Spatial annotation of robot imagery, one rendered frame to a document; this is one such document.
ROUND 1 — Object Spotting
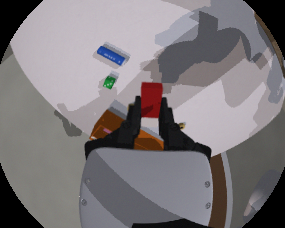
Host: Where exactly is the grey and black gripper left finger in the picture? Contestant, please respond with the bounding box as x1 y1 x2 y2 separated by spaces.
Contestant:
84 96 141 160

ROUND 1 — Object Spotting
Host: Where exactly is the red and white eraser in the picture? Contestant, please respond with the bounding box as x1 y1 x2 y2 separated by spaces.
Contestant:
141 82 163 127

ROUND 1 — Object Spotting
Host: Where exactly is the green die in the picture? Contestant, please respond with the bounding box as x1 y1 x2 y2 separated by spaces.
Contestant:
103 76 116 89

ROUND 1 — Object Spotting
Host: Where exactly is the orange-brown three-compartment bin rack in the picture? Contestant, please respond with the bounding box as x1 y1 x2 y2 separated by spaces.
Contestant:
89 110 164 151

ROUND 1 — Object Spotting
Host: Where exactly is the blue cylinder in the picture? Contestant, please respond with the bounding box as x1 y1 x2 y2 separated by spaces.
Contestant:
97 46 127 66

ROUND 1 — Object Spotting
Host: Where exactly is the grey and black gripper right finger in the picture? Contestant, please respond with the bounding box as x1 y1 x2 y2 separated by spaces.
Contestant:
158 97 212 163

